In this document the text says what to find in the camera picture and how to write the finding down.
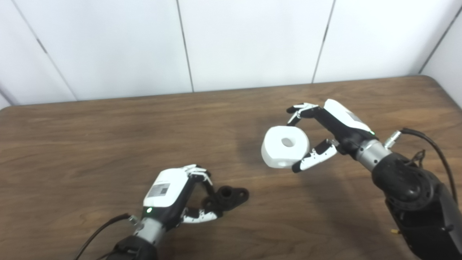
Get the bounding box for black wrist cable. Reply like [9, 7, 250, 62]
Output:
[383, 127, 459, 204]
[74, 213, 139, 260]

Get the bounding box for round white piece with holes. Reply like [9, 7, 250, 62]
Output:
[261, 126, 310, 169]

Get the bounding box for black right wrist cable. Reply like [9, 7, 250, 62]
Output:
[383, 127, 459, 204]

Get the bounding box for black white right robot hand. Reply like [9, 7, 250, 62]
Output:
[286, 99, 378, 173]

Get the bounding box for black flanged holder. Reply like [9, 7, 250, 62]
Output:
[202, 186, 250, 213]

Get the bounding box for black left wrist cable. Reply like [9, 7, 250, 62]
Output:
[74, 213, 139, 260]

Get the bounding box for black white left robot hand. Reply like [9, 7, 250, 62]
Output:
[141, 164, 219, 230]

